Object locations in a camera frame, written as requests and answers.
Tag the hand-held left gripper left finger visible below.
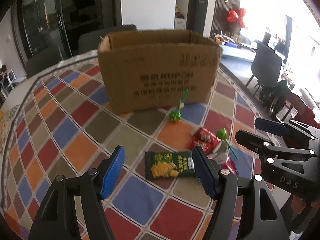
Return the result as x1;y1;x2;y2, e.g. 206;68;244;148
29;145;125;240

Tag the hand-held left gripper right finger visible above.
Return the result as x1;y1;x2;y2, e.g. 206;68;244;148
192;145;288;240

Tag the dark hallway door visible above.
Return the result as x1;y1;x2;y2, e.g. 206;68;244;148
195;0;210;37

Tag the red snack packet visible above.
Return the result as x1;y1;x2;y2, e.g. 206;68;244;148
210;149;239;177

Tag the dark green garment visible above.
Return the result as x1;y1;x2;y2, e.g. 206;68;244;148
259;80;291;111

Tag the small red wafer packet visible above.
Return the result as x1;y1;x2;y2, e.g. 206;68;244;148
187;127;223;154

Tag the green chip packet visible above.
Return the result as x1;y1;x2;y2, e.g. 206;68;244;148
145;151;196;181

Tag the grey dining chair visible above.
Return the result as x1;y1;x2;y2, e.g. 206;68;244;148
246;40;286;94
25;45;63;78
77;24;138;54

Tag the green lollipop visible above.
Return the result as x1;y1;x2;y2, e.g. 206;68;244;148
215;128;239;161
169;89;189;124

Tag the small white shelf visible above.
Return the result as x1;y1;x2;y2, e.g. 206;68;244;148
0;64;18;91

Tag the red garment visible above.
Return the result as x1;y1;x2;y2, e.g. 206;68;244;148
289;97;320;131

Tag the red foil balloon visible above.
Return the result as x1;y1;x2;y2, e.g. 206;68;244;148
227;7;249;29

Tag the white hallway shelf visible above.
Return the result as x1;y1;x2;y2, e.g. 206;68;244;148
175;5;187;29

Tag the brown cardboard box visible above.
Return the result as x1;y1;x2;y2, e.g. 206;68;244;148
97;29;224;114

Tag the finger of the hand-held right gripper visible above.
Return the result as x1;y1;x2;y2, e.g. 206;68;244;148
255;117;320;141
235;130;316;161

